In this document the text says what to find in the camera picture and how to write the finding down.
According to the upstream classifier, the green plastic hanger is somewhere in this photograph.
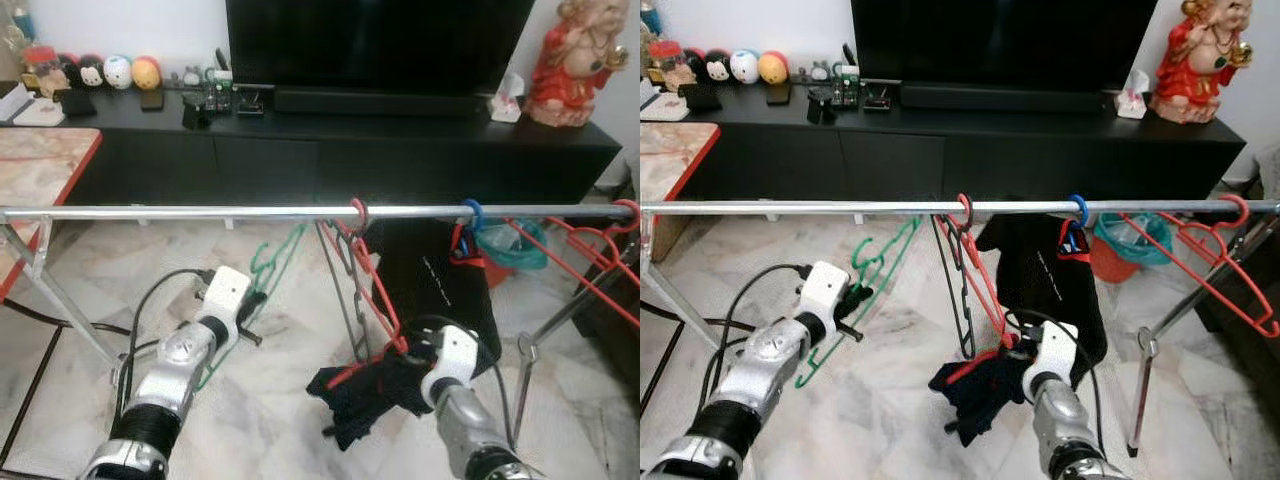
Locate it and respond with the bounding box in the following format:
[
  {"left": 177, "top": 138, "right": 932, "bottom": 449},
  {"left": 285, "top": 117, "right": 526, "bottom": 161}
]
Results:
[
  {"left": 795, "top": 217, "right": 923, "bottom": 389},
  {"left": 194, "top": 221, "right": 312, "bottom": 393}
]

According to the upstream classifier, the navy sports shirt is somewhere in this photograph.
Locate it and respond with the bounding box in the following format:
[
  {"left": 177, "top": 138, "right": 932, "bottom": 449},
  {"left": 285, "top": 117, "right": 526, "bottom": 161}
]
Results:
[
  {"left": 928, "top": 345, "right": 1046, "bottom": 448},
  {"left": 304, "top": 343, "right": 443, "bottom": 452}
]

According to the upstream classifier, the black printed shirt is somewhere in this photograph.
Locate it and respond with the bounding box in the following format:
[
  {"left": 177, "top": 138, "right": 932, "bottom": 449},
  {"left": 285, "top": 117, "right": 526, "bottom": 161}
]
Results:
[
  {"left": 361, "top": 217, "right": 504, "bottom": 353},
  {"left": 975, "top": 212, "right": 1109, "bottom": 363}
]

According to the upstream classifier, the red plastic hanger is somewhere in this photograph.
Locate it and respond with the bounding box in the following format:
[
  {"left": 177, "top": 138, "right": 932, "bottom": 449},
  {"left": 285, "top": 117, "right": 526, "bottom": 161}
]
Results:
[
  {"left": 329, "top": 197, "right": 411, "bottom": 358},
  {"left": 1115, "top": 193, "right": 1280, "bottom": 339},
  {"left": 504, "top": 198, "right": 641, "bottom": 332},
  {"left": 945, "top": 193, "right": 1019, "bottom": 353}
]

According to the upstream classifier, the black plastic hanger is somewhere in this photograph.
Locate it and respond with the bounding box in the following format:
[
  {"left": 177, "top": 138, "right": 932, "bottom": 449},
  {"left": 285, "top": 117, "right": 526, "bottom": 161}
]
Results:
[
  {"left": 930, "top": 212, "right": 979, "bottom": 361},
  {"left": 314, "top": 215, "right": 373, "bottom": 364}
]

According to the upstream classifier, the blue plastic hanger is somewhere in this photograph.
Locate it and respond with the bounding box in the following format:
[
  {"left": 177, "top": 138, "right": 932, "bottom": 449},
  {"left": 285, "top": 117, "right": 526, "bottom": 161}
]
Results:
[
  {"left": 449, "top": 197, "right": 489, "bottom": 268},
  {"left": 1058, "top": 193, "right": 1093, "bottom": 263}
]

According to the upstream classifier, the silver clothes rack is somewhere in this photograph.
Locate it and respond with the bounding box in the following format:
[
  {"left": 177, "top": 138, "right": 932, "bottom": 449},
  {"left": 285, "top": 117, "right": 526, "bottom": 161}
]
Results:
[
  {"left": 640, "top": 195, "right": 1280, "bottom": 459},
  {"left": 0, "top": 200, "right": 641, "bottom": 446}
]

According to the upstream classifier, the orange bucket with teal bag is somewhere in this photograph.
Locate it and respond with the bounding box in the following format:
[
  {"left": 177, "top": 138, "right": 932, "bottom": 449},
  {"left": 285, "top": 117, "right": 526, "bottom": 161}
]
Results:
[
  {"left": 1088, "top": 212, "right": 1161, "bottom": 285},
  {"left": 474, "top": 218, "right": 550, "bottom": 293}
]

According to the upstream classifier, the black TV console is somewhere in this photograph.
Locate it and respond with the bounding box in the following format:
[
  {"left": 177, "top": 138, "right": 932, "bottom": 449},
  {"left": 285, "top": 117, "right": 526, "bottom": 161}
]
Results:
[
  {"left": 680, "top": 82, "right": 1248, "bottom": 206},
  {"left": 38, "top": 85, "right": 624, "bottom": 216}
]

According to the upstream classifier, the dark grey sofa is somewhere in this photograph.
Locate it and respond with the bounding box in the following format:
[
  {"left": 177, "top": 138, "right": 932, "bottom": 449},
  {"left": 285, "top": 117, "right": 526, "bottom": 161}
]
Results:
[
  {"left": 1195, "top": 140, "right": 1280, "bottom": 361},
  {"left": 575, "top": 180, "right": 641, "bottom": 353}
]

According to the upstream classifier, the black and green gadget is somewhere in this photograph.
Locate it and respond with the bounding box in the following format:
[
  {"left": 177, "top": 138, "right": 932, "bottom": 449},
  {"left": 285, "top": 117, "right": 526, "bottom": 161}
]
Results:
[
  {"left": 830, "top": 42, "right": 863, "bottom": 109},
  {"left": 203, "top": 65, "right": 237, "bottom": 113}
]

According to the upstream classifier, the marble folding table red edge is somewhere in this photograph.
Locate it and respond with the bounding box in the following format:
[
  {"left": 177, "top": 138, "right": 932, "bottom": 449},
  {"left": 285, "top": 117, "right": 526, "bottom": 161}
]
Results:
[
  {"left": 640, "top": 121, "right": 722, "bottom": 266},
  {"left": 0, "top": 127, "right": 104, "bottom": 301}
]

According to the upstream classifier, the black soundbar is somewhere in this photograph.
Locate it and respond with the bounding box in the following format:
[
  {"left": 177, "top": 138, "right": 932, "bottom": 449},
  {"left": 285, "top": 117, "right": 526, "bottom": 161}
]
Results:
[
  {"left": 900, "top": 80, "right": 1113, "bottom": 114},
  {"left": 272, "top": 85, "right": 492, "bottom": 120}
]

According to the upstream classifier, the black wallet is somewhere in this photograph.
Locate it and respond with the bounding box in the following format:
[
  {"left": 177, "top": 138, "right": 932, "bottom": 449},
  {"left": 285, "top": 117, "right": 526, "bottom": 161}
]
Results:
[
  {"left": 680, "top": 83, "right": 723, "bottom": 113},
  {"left": 55, "top": 88, "right": 98, "bottom": 118}
]

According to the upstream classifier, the white tissue box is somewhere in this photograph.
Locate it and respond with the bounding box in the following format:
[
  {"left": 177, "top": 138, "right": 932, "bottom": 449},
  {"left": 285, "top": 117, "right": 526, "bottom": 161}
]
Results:
[
  {"left": 489, "top": 72, "right": 526, "bottom": 124},
  {"left": 1115, "top": 68, "right": 1151, "bottom": 121}
]

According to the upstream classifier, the white pouch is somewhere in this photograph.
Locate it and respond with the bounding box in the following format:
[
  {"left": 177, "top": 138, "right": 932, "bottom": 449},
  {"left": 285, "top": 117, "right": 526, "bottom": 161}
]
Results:
[
  {"left": 12, "top": 98, "right": 67, "bottom": 128},
  {"left": 640, "top": 93, "right": 691, "bottom": 123}
]

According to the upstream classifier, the black television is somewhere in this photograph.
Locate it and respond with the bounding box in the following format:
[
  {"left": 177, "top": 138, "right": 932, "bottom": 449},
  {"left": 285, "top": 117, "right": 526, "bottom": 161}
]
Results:
[
  {"left": 224, "top": 0, "right": 537, "bottom": 98},
  {"left": 850, "top": 0, "right": 1161, "bottom": 93}
]

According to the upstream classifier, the red laughing buddha figurine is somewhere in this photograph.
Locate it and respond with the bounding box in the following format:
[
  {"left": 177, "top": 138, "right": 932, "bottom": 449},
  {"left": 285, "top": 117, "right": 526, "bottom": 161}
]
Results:
[
  {"left": 526, "top": 0, "right": 632, "bottom": 129},
  {"left": 1150, "top": 0, "right": 1254, "bottom": 126}
]

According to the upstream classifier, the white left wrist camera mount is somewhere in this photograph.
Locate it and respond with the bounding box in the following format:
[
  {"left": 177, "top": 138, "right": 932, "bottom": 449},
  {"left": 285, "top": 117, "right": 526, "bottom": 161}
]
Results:
[
  {"left": 199, "top": 264, "right": 254, "bottom": 348},
  {"left": 798, "top": 260, "right": 852, "bottom": 343}
]

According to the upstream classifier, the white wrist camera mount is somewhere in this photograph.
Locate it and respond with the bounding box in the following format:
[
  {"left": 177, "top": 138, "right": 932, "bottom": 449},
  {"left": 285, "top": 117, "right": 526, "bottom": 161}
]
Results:
[
  {"left": 798, "top": 260, "right": 852, "bottom": 343},
  {"left": 199, "top": 264, "right": 254, "bottom": 348},
  {"left": 1022, "top": 320, "right": 1079, "bottom": 393},
  {"left": 419, "top": 324, "right": 480, "bottom": 409}
]

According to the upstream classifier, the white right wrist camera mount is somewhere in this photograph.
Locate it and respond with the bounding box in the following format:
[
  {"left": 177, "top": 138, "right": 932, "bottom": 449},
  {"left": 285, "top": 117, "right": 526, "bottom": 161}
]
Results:
[
  {"left": 419, "top": 324, "right": 480, "bottom": 409},
  {"left": 1022, "top": 320, "right": 1079, "bottom": 393}
]

